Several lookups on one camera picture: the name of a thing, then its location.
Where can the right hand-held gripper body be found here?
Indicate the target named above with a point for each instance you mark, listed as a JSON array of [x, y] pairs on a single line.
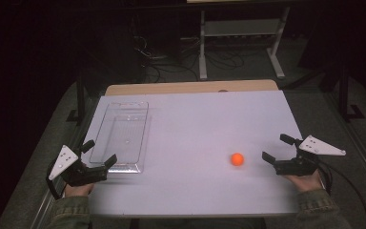
[[295, 167]]

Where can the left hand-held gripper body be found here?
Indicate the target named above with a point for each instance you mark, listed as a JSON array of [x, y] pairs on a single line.
[[76, 173]]

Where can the clear plastic tray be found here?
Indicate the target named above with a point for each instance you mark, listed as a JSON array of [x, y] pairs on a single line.
[[124, 136]]

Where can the orange ball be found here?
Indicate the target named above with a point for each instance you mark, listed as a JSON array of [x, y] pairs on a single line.
[[237, 159]]

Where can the person's left hand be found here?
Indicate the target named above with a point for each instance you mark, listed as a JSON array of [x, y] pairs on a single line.
[[77, 190]]

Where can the person's right hand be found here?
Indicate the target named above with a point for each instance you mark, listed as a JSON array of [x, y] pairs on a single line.
[[306, 183]]

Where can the black metal stand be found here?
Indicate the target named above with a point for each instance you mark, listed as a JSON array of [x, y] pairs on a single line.
[[81, 95], [344, 95]]

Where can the white metal desk frame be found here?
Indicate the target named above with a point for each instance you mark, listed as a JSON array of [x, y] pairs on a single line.
[[241, 28]]

